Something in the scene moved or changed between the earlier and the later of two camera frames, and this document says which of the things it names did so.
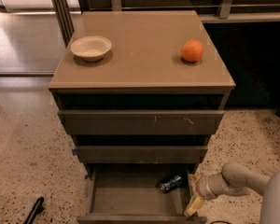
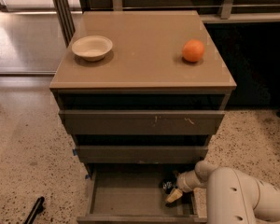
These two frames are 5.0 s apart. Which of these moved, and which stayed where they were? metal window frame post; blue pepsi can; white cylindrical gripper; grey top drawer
Moved: white cylindrical gripper
Stayed: grey top drawer; metal window frame post; blue pepsi can
